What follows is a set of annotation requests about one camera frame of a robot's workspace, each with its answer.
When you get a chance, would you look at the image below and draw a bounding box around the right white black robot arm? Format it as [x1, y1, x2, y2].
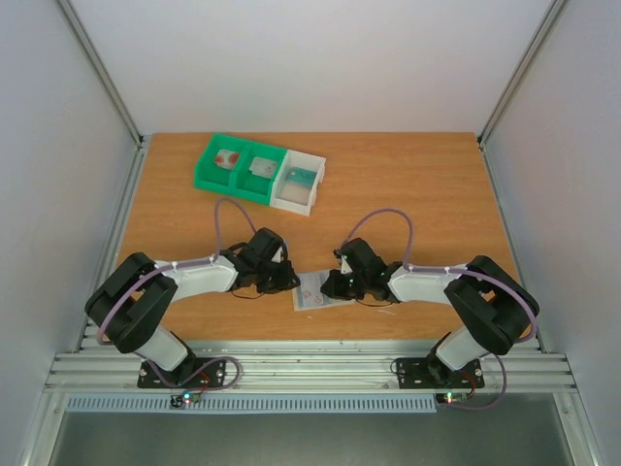
[320, 238, 539, 388]

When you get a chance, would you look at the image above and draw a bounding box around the grey card in bin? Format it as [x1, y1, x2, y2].
[248, 157, 278, 179]

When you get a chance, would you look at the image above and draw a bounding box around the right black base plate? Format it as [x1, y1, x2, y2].
[390, 357, 485, 389]

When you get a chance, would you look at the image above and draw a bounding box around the green bin far left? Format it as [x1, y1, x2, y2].
[194, 134, 250, 195]

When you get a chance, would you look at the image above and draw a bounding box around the left controller board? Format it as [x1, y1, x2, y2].
[170, 392, 202, 409]

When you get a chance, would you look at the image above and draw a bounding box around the aluminium frame post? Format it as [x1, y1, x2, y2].
[474, 0, 572, 147]
[55, 0, 147, 151]

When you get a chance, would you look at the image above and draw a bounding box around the green bin middle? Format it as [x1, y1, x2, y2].
[233, 142, 286, 206]

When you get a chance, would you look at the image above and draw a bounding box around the right controller board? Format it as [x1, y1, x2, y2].
[437, 391, 470, 405]

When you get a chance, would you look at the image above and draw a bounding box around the right aluminium frame post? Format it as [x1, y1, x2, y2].
[474, 0, 572, 147]

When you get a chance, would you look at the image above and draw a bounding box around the white bin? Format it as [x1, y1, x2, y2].
[270, 150, 326, 216]

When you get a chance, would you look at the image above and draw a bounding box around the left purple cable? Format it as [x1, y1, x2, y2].
[98, 197, 258, 389]

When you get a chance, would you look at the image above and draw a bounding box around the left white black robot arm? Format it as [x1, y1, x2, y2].
[84, 228, 300, 387]

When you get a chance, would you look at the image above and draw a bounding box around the green bin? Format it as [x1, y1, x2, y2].
[233, 142, 286, 206]
[194, 134, 250, 195]

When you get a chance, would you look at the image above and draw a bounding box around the grey slotted cable duct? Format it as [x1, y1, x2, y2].
[66, 393, 437, 415]

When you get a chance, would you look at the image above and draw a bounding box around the controller board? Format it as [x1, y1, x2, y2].
[437, 391, 470, 405]
[170, 392, 202, 409]

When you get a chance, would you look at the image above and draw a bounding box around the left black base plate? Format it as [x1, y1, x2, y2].
[137, 356, 227, 389]

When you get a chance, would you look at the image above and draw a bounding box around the teal card in bin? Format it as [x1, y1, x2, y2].
[287, 167, 317, 189]

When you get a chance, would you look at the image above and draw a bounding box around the aluminium front rail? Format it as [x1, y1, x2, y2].
[44, 323, 577, 393]

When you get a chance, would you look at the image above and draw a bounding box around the card with red circles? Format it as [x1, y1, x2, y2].
[213, 149, 241, 170]

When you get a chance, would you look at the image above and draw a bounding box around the left aluminium frame post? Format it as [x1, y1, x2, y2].
[55, 0, 147, 151]

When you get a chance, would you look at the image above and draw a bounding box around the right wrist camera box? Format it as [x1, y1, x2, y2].
[340, 255, 353, 275]

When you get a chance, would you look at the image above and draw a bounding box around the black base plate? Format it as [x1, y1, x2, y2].
[137, 356, 227, 389]
[390, 357, 485, 389]

